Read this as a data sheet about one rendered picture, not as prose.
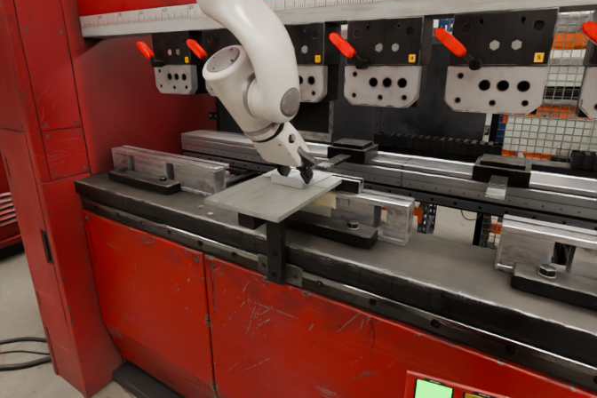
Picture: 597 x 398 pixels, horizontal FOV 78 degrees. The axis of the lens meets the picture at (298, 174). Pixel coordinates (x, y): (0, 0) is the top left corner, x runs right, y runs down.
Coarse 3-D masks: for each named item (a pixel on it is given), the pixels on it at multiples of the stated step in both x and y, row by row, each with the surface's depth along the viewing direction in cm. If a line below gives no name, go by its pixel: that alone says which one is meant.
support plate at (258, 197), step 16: (224, 192) 76; (240, 192) 76; (256, 192) 76; (272, 192) 76; (288, 192) 76; (304, 192) 76; (320, 192) 77; (224, 208) 70; (240, 208) 68; (256, 208) 68; (272, 208) 68; (288, 208) 68
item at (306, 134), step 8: (304, 104) 86; (312, 104) 85; (320, 104) 84; (328, 104) 83; (304, 112) 87; (312, 112) 86; (320, 112) 85; (328, 112) 84; (296, 120) 89; (304, 120) 87; (312, 120) 86; (320, 120) 85; (328, 120) 84; (296, 128) 89; (304, 128) 88; (312, 128) 87; (320, 128) 86; (328, 128) 85; (304, 136) 90; (312, 136) 88; (320, 136) 87; (328, 136) 86
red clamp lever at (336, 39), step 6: (330, 36) 71; (336, 36) 71; (336, 42) 71; (342, 42) 71; (342, 48) 71; (348, 48) 70; (348, 54) 70; (354, 54) 70; (354, 60) 70; (360, 60) 69; (366, 60) 70; (360, 66) 69; (366, 66) 70
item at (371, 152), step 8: (336, 144) 107; (344, 144) 106; (352, 144) 105; (360, 144) 105; (368, 144) 107; (376, 144) 111; (328, 152) 108; (336, 152) 107; (344, 152) 106; (352, 152) 104; (360, 152) 103; (368, 152) 104; (376, 152) 110; (328, 160) 100; (336, 160) 100; (344, 160) 101; (352, 160) 105; (360, 160) 104; (368, 160) 105; (320, 168) 94; (328, 168) 93
